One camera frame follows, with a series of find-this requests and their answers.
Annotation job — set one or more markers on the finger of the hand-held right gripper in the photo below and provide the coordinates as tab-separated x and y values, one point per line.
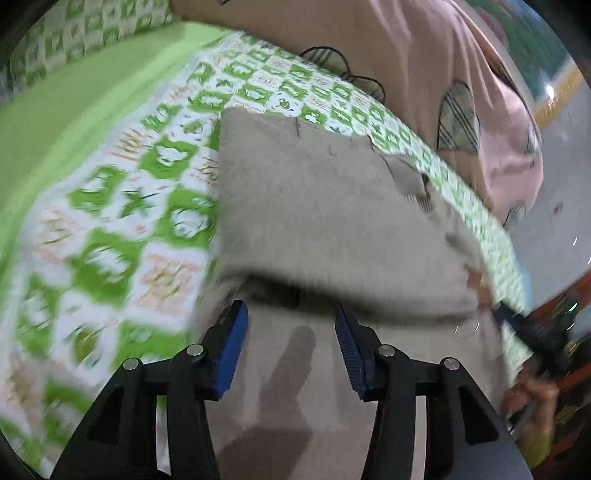
517	323

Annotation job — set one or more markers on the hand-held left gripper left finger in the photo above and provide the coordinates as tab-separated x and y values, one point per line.
233	348

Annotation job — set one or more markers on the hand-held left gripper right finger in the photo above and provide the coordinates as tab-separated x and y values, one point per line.
351	355

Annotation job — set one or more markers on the beige knit sweater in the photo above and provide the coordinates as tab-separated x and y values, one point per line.
323	207

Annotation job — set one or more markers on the person's right hand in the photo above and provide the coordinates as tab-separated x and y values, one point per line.
533	399

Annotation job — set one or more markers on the green printed bed sheet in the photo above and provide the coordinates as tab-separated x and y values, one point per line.
115	207

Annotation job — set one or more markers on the gold-framed landscape painting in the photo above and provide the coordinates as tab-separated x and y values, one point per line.
531	37

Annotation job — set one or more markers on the green checkered pillow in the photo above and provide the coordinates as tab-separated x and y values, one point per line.
92	27

